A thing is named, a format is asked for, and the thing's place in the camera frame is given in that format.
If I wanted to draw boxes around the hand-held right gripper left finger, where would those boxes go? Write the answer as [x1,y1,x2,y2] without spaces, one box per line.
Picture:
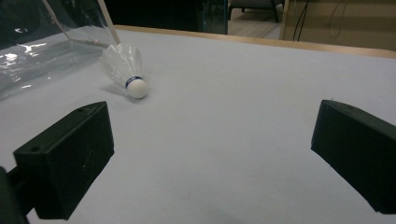
[12,101,115,221]

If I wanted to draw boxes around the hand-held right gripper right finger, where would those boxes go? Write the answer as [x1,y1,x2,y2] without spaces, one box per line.
[310,99,396,215]

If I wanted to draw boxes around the clear plastic bag beige trim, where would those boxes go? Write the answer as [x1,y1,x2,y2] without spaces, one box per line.
[0,0,122,101]

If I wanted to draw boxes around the white feather shuttlecock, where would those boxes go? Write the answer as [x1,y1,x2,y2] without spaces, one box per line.
[100,43,149,100]

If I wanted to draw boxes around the light wooden panel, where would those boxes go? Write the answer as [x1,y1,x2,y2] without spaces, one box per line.
[279,0,396,52]

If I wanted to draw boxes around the white table mat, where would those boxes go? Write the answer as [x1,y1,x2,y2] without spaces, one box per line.
[0,29,396,224]

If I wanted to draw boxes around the dark cabinet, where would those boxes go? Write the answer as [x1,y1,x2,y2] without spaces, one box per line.
[104,0,230,35]

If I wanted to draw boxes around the dark chair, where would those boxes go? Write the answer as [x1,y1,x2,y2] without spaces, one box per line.
[228,0,286,23]

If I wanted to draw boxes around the black hanging cable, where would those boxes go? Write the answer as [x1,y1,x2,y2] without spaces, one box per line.
[292,0,312,42]

